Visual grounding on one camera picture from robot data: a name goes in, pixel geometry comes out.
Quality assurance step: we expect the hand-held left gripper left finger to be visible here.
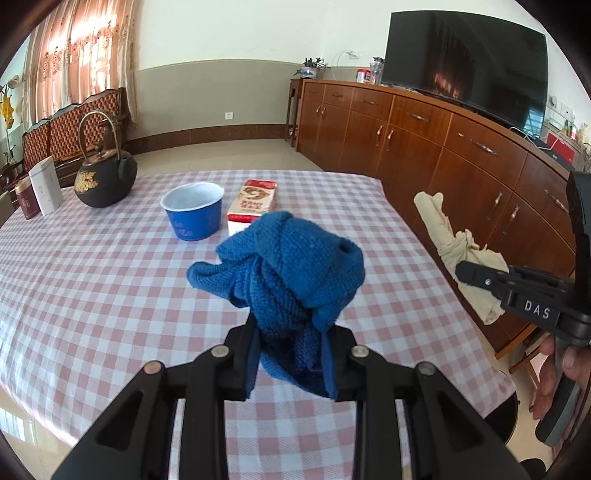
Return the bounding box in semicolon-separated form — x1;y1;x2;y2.
51;314;262;480

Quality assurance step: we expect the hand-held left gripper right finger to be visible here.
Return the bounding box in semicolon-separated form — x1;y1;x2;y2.
321;325;532;480

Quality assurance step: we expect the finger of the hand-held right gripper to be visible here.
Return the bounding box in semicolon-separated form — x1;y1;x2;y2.
455;261;509;302

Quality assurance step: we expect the beige cloth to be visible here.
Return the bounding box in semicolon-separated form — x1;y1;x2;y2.
413;191;509;325

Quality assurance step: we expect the blue knit cloth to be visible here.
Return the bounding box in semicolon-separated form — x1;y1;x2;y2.
187;211;366;398

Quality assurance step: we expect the person's right hand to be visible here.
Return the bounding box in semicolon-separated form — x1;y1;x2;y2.
529;336;591;421

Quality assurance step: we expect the black stool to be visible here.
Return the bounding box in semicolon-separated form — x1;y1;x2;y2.
485;396;520;448

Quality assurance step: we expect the blue bowl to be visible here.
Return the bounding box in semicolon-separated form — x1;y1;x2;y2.
160;182;225;241

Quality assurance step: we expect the wooden sideboard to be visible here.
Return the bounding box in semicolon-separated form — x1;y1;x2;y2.
295;78;583;361

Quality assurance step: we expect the pink checkered tablecloth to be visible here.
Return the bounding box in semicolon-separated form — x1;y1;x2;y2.
0;170;517;467

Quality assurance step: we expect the red and white box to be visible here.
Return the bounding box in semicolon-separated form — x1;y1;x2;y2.
226;179;278;237

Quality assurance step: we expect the black television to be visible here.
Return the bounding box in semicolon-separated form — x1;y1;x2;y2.
381;10;549;139

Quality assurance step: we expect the black iron teapot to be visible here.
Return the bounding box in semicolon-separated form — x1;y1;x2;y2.
75;111;138;208

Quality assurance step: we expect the potted plant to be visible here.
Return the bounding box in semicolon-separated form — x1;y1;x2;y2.
295;58;329;80

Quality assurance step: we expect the dark red tin canister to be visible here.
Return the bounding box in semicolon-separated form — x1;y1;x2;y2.
14;178;41;219

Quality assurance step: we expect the wooden upholstered bench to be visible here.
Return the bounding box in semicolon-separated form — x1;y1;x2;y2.
21;88;131;181

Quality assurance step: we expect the pink patterned curtain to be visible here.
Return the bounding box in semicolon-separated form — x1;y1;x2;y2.
23;0;141;130

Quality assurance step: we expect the coat rack with hats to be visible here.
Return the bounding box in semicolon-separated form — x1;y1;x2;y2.
0;75;21;162

